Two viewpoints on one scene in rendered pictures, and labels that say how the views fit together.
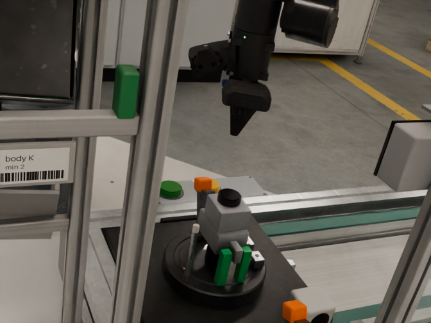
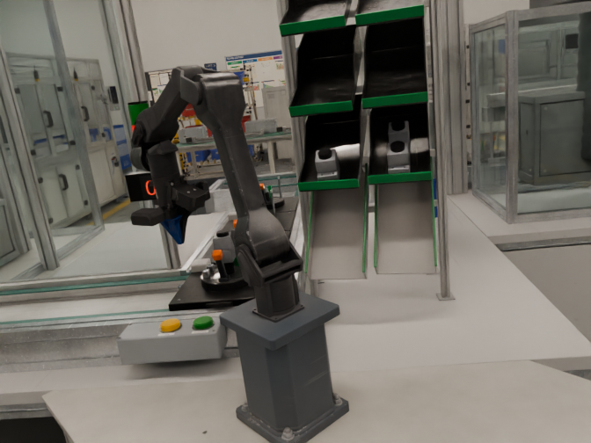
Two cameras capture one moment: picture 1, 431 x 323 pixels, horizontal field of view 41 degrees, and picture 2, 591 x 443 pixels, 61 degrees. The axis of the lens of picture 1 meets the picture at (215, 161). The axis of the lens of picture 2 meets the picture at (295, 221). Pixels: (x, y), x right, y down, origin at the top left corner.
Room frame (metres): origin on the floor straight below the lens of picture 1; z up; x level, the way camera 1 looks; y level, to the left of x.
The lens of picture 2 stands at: (1.47, 0.77, 1.42)
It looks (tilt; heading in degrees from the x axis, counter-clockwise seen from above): 15 degrees down; 215
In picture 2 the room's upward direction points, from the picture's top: 7 degrees counter-clockwise
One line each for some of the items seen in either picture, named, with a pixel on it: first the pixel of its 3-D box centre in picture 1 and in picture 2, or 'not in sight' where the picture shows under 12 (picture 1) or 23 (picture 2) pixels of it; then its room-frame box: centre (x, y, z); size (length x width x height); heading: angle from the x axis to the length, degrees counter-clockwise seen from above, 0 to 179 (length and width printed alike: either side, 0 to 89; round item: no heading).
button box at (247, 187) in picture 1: (204, 203); (173, 340); (0.86, 0.00, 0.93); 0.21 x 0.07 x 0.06; 119
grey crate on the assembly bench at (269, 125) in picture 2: not in sight; (261, 127); (-3.89, -3.30, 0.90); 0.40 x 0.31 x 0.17; 119
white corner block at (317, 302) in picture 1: (310, 309); (201, 268); (0.59, -0.16, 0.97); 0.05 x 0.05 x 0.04; 29
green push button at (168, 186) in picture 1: (169, 191); (203, 324); (0.82, 0.07, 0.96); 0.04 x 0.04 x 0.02
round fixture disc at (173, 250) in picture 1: (214, 265); (229, 275); (0.63, -0.03, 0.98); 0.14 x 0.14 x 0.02
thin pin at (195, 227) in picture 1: (190, 253); not in sight; (0.58, 0.01, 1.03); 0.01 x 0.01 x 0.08
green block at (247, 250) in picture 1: (242, 264); not in sight; (0.60, -0.06, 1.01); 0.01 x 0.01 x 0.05; 29
